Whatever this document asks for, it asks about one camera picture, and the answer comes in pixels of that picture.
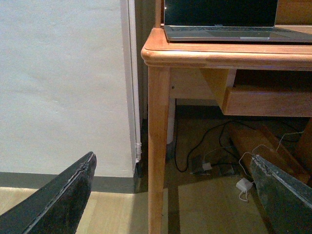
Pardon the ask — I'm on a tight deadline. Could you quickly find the white plug on strip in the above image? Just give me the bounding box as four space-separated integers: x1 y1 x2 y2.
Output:
202 162 212 171

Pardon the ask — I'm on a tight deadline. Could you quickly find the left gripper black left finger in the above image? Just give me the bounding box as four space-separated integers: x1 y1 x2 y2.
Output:
0 152 97 234

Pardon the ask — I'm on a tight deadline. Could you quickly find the wooden keyboard tray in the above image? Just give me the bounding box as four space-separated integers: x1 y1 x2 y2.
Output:
220 86 312 117

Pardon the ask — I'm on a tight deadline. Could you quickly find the grey laptop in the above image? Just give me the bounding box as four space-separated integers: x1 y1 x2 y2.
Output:
164 0 312 43

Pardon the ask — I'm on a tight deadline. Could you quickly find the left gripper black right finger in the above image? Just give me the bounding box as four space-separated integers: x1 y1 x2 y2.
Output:
250 155 312 234

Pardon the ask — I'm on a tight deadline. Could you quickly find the wooden desk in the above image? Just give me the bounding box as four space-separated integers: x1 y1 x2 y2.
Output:
141 0 312 234

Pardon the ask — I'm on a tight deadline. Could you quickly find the black power cable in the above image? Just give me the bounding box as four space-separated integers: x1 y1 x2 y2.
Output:
174 99 259 173

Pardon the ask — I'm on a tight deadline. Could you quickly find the white power adapter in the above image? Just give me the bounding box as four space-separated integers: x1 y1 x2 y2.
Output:
236 178 253 192

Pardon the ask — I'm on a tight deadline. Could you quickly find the white charger cable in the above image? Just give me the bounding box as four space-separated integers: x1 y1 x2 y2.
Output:
237 131 305 203

